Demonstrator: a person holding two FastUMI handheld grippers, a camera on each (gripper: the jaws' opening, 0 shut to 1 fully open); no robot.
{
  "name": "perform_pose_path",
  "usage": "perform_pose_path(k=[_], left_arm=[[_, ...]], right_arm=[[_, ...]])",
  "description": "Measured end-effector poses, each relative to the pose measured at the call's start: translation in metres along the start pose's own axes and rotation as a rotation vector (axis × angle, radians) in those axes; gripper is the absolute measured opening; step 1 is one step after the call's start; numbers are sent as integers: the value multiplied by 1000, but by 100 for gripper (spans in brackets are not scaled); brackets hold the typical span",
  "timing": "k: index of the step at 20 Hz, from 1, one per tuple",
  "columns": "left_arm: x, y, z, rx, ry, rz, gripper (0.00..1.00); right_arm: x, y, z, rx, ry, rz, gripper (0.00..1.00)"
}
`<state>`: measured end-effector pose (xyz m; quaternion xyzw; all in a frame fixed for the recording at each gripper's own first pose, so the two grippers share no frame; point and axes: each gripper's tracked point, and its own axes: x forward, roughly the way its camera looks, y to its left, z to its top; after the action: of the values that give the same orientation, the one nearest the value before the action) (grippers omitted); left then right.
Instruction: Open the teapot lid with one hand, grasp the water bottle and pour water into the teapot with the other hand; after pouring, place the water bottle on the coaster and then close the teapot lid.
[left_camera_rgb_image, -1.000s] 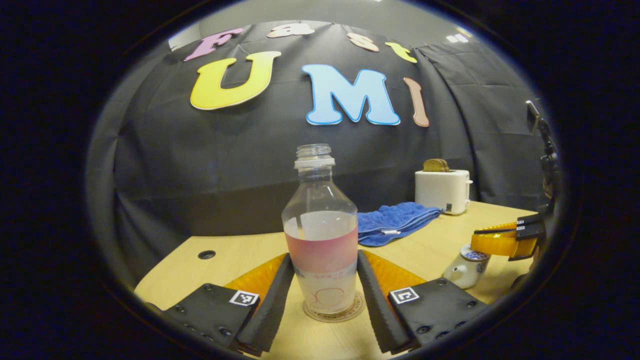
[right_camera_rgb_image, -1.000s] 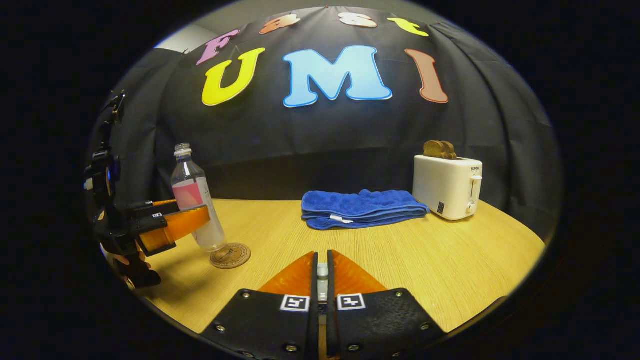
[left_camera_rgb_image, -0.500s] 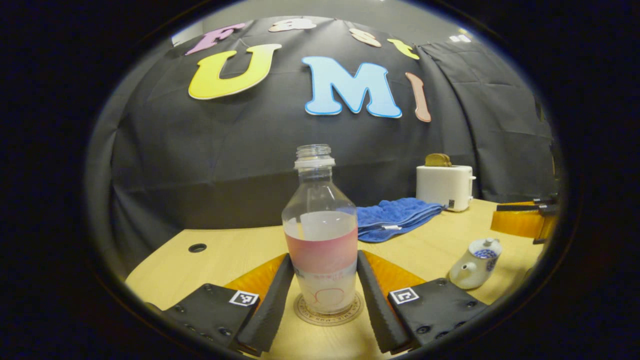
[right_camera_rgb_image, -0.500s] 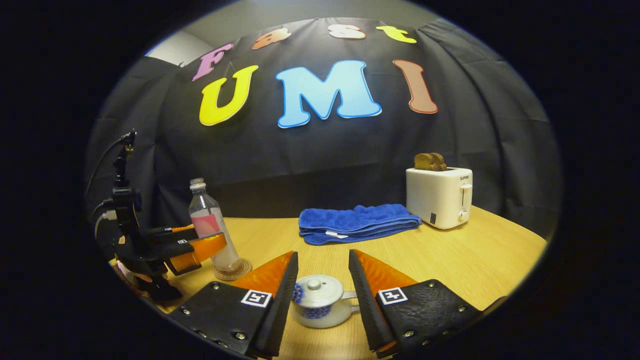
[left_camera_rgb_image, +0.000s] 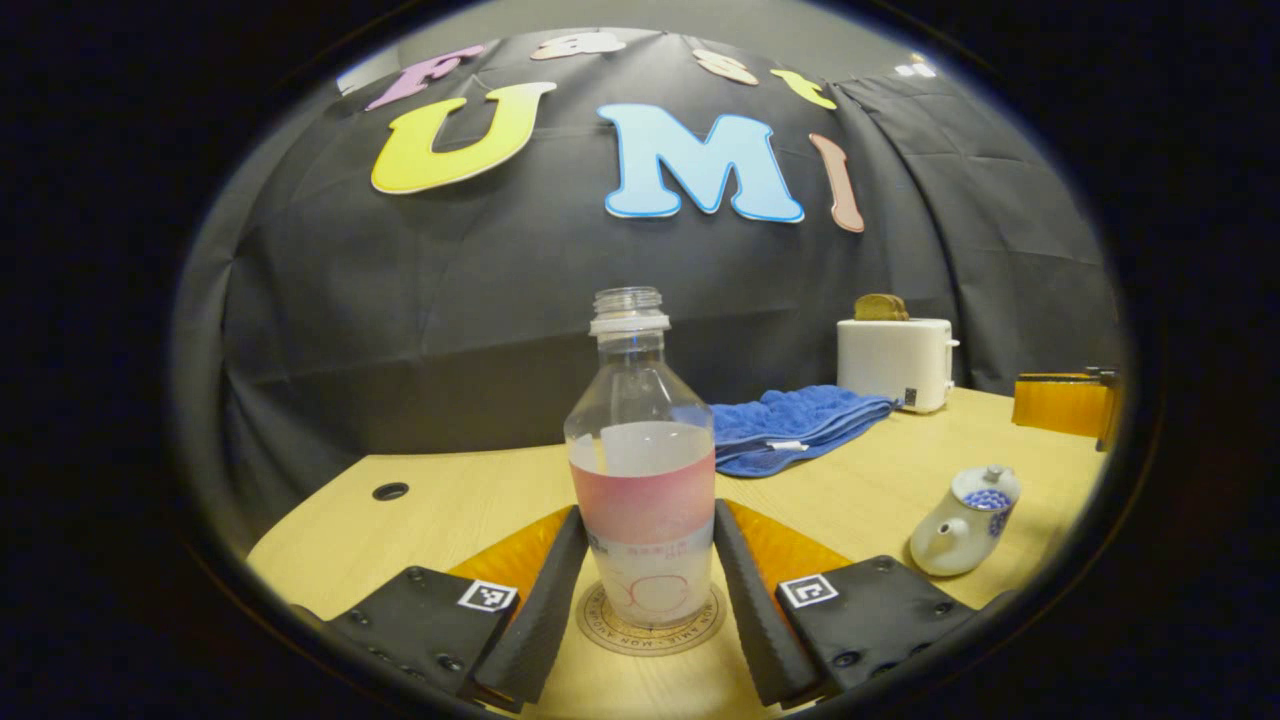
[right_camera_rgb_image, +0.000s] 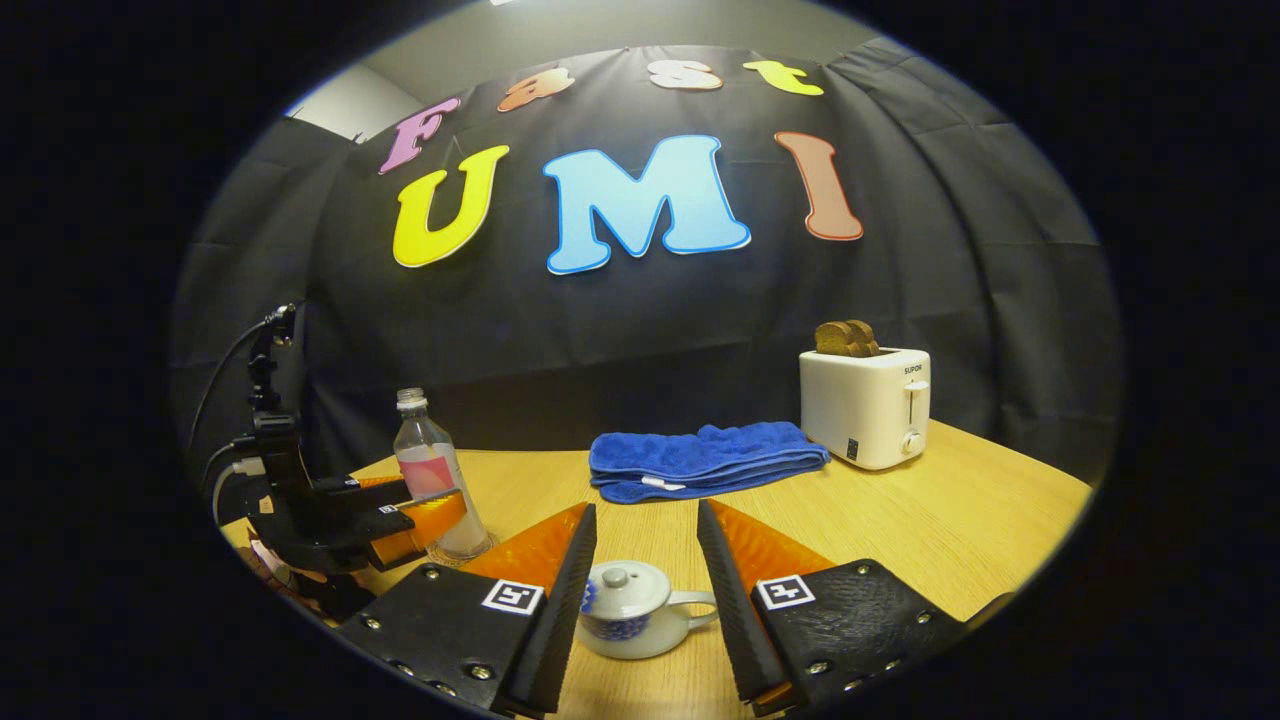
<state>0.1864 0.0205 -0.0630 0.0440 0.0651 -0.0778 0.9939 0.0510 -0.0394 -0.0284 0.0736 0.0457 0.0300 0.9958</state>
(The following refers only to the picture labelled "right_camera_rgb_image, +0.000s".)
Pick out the white cable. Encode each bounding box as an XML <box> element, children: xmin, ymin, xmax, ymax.
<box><xmin>210</xmin><ymin>457</ymin><xmax>266</xmax><ymax>526</ymax></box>

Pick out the folded blue towel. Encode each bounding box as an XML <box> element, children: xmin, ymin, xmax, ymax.
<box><xmin>588</xmin><ymin>422</ymin><xmax>831</xmax><ymax>504</ymax></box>

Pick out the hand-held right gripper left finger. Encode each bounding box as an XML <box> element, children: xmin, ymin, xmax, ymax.
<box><xmin>338</xmin><ymin>502</ymin><xmax>599</xmax><ymax>719</ymax></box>

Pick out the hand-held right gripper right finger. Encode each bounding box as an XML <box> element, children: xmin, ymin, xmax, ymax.
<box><xmin>696</xmin><ymin>498</ymin><xmax>969</xmax><ymax>717</ymax></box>

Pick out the clear water bottle pink label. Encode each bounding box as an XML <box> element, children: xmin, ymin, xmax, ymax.
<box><xmin>392</xmin><ymin>388</ymin><xmax>493</xmax><ymax>561</ymax></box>

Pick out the white blue patterned teacup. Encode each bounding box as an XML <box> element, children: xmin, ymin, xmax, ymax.
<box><xmin>575</xmin><ymin>560</ymin><xmax>721</xmax><ymax>661</ymax></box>

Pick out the black cable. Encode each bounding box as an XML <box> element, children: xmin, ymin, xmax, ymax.
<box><xmin>188</xmin><ymin>315</ymin><xmax>276</xmax><ymax>451</ymax></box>

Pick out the white toaster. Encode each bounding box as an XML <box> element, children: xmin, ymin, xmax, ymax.
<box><xmin>799</xmin><ymin>347</ymin><xmax>932</xmax><ymax>471</ymax></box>

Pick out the white teacup lid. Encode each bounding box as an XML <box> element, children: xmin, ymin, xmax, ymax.
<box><xmin>590</xmin><ymin>560</ymin><xmax>673</xmax><ymax>621</ymax></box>

